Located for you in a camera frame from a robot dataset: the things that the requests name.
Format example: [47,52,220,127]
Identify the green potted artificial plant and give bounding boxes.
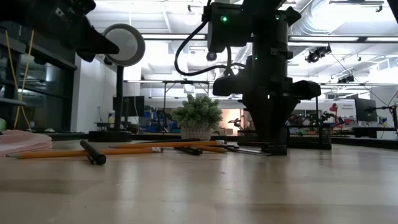
[172,94,223,141]

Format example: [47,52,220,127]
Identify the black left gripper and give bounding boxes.
[0,0,121,63]

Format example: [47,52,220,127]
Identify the black desk lamp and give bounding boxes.
[88,23,146,143]

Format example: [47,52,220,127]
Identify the black mesh desk organizer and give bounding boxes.
[238,123,332,151]

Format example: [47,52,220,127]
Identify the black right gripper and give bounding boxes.
[213,46,321,147]

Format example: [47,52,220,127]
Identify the black computer monitor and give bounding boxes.
[354,98,377,123]
[113,95,146,118]

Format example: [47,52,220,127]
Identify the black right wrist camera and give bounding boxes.
[206,1,253,54]

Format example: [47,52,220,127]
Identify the red desk lamp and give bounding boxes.
[329,102,339,124]

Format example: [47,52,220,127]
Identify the black binder clip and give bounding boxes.
[265,144,287,156]

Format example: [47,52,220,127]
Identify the black background frame rig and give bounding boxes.
[163,80,210,125]

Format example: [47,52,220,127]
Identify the pink sticky note pad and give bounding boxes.
[0,129,53,156]

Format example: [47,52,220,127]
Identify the silver ventilation duct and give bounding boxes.
[290,0,389,35]

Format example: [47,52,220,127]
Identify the yellow cable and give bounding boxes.
[4,29,35,130]

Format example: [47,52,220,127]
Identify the black pen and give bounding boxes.
[174,146,203,156]
[139,138,201,144]
[79,139,107,166]

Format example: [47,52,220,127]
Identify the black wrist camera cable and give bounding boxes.
[174,20,246,77]

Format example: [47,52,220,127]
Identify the black overhead frame beam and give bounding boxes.
[141,33,398,44]

